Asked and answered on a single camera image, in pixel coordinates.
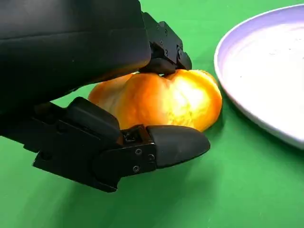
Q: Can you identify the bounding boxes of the green table cloth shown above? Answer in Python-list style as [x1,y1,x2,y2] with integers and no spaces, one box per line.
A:
[0,0,304,228]

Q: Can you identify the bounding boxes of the lilac plate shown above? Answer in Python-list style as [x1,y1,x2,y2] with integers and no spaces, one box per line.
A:
[213,3,304,150]

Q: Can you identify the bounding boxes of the orange white toy bread roll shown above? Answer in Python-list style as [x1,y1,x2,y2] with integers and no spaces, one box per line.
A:
[87,68,223,133]

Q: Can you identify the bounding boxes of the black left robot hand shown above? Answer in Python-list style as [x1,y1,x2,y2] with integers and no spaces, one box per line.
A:
[0,0,211,193]

